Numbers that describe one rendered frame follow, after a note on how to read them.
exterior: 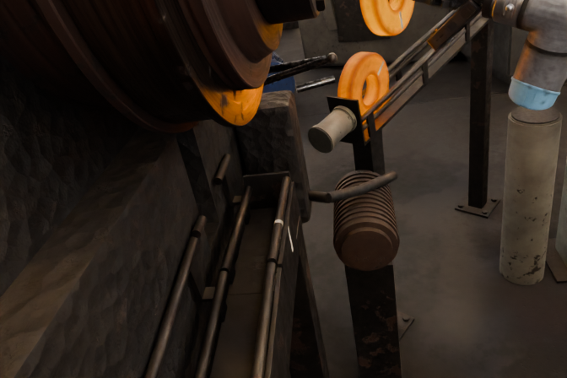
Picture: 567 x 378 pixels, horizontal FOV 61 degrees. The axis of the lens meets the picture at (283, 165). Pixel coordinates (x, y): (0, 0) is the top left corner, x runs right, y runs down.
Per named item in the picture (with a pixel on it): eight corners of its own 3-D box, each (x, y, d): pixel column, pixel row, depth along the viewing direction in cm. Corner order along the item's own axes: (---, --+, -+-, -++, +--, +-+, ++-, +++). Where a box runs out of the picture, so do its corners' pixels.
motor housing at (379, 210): (356, 403, 117) (329, 226, 92) (353, 332, 136) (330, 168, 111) (411, 402, 115) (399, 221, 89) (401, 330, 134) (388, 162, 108)
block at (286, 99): (254, 229, 91) (225, 112, 79) (260, 205, 97) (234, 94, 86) (310, 225, 89) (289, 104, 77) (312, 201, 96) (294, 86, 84)
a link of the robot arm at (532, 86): (567, 92, 85) (593, 34, 78) (544, 120, 78) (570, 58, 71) (522, 77, 89) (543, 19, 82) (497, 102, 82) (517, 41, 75)
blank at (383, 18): (351, -37, 82) (368, -40, 80) (394, -64, 91) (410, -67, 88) (367, 49, 90) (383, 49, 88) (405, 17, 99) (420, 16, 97)
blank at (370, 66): (359, 136, 109) (371, 138, 106) (326, 101, 97) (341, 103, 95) (384, 77, 112) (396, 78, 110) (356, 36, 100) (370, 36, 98)
